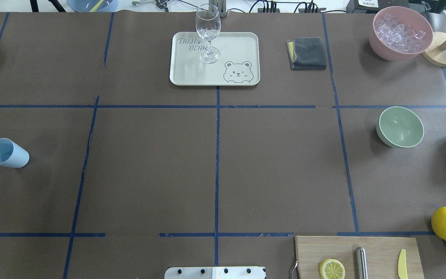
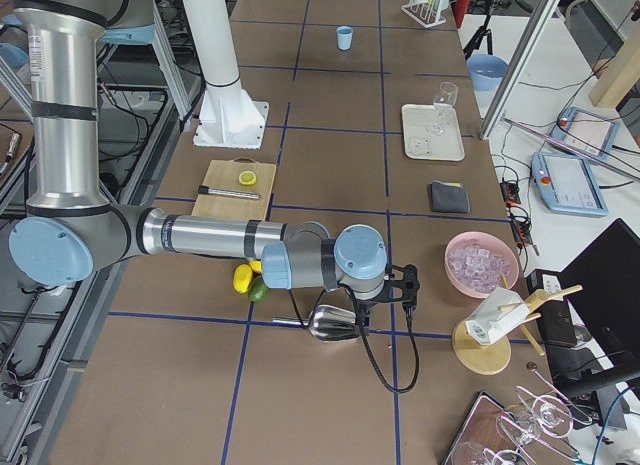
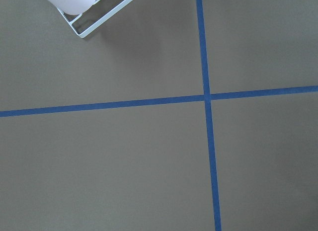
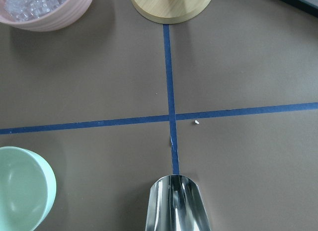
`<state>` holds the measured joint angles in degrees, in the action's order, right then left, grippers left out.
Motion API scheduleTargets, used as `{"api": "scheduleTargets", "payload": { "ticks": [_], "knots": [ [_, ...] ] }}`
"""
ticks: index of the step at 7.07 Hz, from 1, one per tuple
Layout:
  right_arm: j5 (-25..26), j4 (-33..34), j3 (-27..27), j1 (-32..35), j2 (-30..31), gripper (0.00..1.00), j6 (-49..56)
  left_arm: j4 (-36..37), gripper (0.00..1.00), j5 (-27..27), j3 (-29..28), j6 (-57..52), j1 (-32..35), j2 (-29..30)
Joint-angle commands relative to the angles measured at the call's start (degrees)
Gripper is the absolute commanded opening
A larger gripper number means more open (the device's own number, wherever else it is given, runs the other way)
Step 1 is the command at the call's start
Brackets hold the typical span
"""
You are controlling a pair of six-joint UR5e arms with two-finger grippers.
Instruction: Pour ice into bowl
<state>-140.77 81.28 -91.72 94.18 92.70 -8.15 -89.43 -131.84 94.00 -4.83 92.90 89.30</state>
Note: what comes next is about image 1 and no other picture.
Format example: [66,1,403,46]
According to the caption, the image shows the green bowl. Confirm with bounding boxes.
[376,106,425,148]

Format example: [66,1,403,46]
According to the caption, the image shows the light blue plastic cup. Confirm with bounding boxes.
[0,138,29,169]

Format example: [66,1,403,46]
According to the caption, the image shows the blue bowl at back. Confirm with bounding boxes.
[67,0,119,12]

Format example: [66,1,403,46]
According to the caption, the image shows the pink bowl of ice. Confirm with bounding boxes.
[369,6,433,61]

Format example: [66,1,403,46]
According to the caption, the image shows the cream bear tray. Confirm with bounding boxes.
[170,32,261,86]

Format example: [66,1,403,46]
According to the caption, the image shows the grey folded cloth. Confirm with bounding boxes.
[286,37,327,70]

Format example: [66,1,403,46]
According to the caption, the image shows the clear wine glass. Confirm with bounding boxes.
[195,3,221,64]

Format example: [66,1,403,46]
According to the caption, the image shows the lemon half slice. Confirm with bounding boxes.
[319,258,346,279]

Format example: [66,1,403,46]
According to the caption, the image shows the wooden cutting board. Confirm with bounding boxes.
[295,236,424,279]

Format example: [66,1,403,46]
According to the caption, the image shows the yellow plastic knife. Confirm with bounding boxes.
[398,249,408,279]

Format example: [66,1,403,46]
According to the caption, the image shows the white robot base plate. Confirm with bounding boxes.
[164,266,267,279]

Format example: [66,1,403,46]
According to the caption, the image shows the metal cylinder handle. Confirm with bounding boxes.
[355,247,369,279]

